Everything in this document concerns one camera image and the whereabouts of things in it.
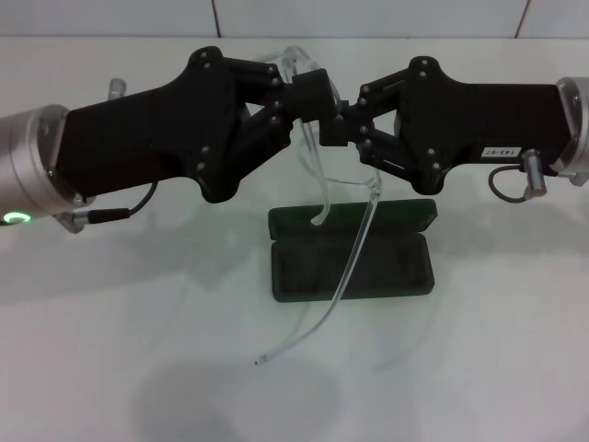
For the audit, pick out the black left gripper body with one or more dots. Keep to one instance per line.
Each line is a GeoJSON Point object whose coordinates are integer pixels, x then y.
{"type": "Point", "coordinates": [138, 133]}

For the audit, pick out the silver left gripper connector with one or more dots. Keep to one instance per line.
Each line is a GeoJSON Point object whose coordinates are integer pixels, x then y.
{"type": "Point", "coordinates": [117, 88]}

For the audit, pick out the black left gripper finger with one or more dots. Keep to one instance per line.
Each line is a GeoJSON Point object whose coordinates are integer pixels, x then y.
{"type": "Point", "coordinates": [267, 138]}
{"type": "Point", "coordinates": [308, 85]}

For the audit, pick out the green glasses case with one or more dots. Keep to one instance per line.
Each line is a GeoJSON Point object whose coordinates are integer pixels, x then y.
{"type": "Point", "coordinates": [391, 271]}

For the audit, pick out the clear white glasses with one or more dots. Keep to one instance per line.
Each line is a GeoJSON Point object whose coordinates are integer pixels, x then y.
{"type": "Point", "coordinates": [373, 186]}

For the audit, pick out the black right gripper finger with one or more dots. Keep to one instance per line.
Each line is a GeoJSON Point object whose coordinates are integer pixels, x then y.
{"type": "Point", "coordinates": [331, 133]}
{"type": "Point", "coordinates": [382, 96]}

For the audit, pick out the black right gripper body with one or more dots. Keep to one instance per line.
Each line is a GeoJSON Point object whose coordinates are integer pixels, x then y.
{"type": "Point", "coordinates": [483, 119]}

